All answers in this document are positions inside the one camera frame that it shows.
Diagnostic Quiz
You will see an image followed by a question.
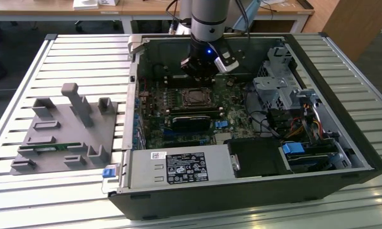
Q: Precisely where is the silver square CPU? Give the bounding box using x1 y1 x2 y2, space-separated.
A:
187 91 207 103

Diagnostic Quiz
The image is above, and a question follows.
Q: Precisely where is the metal socket cover frame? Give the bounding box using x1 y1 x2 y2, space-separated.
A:
182 88 214 106

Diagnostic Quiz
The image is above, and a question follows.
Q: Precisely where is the CPU socket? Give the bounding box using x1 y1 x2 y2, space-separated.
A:
180 87 215 108

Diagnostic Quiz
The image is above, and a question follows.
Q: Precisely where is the green motherboard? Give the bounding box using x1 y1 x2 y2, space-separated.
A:
135 76 253 148

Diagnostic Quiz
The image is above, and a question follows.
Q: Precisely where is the silver drive cage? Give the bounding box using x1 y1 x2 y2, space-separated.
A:
253 46 310 113

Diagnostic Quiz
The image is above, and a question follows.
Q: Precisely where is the black graphics card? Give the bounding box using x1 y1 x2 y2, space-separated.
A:
168 115 211 133

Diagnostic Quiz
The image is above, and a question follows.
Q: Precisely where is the wooden desk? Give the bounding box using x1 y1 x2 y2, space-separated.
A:
0 0 314 34

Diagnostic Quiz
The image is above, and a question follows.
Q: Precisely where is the silver finned heatsink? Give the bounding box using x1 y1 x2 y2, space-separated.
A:
214 132 234 145

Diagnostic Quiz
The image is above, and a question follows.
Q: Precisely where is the black plastic shroud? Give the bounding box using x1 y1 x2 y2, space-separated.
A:
226 137 293 179

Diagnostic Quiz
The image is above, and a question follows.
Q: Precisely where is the blue disk carrier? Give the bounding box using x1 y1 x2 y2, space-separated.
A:
282 142 306 156

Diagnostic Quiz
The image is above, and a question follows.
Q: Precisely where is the grey power supply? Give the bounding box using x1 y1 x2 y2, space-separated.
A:
127 144 235 189

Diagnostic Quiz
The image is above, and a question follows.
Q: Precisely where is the grey parts rack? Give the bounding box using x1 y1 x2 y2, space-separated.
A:
11 83 119 177

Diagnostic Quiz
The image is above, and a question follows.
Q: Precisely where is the wooden cabinet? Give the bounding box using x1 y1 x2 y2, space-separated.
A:
301 0 382 62

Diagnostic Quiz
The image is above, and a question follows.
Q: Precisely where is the blue case latch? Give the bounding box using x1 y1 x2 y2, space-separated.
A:
102 167 116 179

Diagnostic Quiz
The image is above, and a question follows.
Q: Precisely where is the green RAM stick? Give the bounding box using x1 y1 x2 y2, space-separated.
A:
19 142 83 151

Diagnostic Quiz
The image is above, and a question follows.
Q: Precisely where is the black open PC case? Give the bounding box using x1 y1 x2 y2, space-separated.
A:
107 32 382 220

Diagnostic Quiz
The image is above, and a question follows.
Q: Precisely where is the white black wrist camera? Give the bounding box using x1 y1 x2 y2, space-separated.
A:
214 44 239 73

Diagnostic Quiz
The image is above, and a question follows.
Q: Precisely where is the yellow orange wire bundle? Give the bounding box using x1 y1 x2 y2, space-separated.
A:
286 119 326 139

